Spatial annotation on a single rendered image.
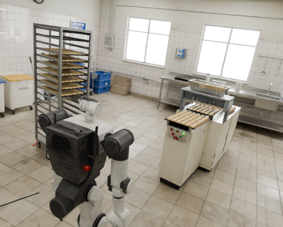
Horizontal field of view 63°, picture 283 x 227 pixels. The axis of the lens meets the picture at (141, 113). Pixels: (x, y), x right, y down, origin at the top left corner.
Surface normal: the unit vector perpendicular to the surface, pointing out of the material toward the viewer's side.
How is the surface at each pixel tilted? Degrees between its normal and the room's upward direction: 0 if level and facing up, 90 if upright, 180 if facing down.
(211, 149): 90
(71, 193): 45
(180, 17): 90
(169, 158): 90
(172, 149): 90
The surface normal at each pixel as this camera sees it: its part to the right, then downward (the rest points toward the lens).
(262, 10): -0.44, 0.23
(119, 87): -0.37, -0.16
